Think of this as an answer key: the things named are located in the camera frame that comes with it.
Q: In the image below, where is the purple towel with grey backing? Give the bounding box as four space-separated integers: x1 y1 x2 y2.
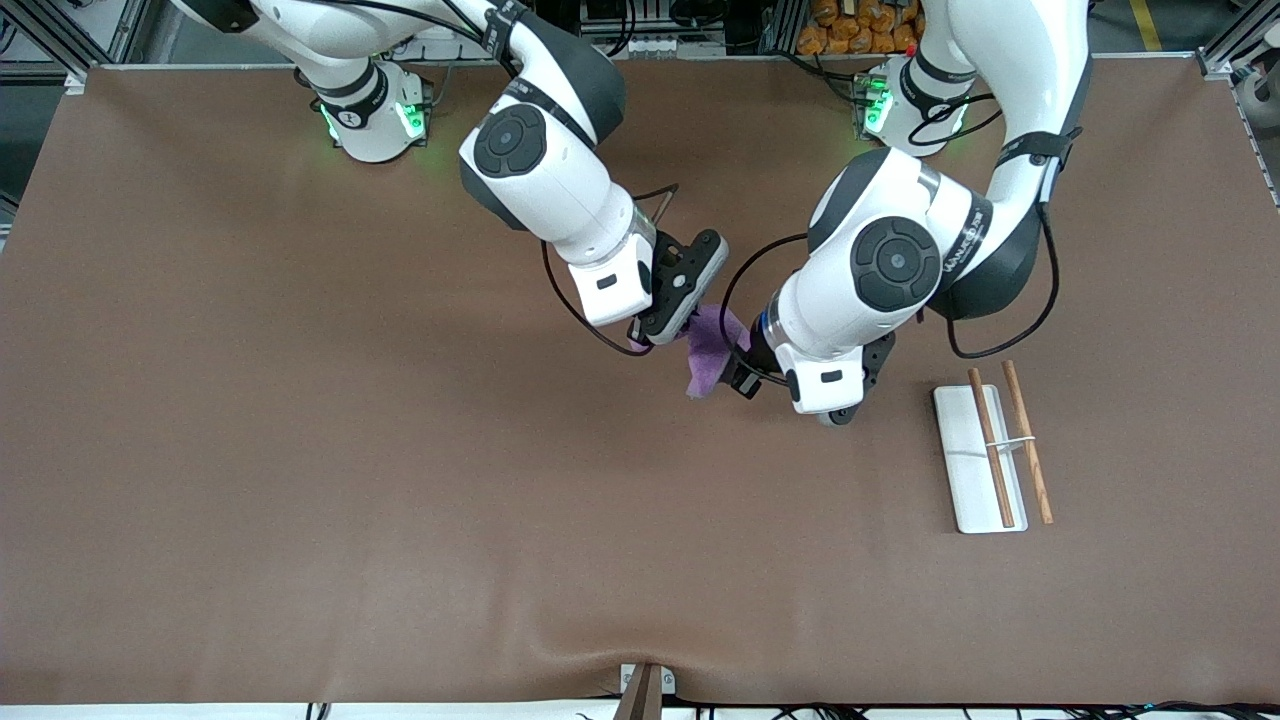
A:
683 303 753 401

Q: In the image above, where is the white terminal block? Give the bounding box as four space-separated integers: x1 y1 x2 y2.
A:
620 35 726 59

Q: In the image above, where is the wooden chopsticks pair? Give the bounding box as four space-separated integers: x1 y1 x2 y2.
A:
1003 360 1054 525

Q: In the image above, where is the heap of orange lumpy objects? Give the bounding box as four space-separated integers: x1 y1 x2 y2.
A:
797 0 926 56

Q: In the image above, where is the white power strip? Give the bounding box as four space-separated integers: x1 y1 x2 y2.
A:
400 20 496 61

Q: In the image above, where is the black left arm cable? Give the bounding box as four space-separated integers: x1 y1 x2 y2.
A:
718 95 1061 387

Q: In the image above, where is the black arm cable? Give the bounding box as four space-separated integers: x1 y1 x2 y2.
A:
540 183 681 358
718 95 1061 387

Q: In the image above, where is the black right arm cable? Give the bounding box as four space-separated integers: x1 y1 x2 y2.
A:
540 183 681 358

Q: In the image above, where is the white rack base plate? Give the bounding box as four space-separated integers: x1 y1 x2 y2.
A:
933 383 1029 534

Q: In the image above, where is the thin metal rack bracket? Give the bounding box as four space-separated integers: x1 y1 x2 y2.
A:
945 434 1037 459

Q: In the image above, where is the aluminium frame post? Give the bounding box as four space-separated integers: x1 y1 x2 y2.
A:
760 0 806 56

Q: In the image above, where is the small metal mounting bracket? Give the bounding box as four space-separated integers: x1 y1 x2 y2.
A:
620 663 677 697

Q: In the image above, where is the brown camera mount post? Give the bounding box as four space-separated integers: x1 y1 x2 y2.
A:
612 665 666 720

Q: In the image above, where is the aluminium frame strut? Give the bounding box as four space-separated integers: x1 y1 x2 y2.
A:
0 0 151 93
1195 0 1280 81

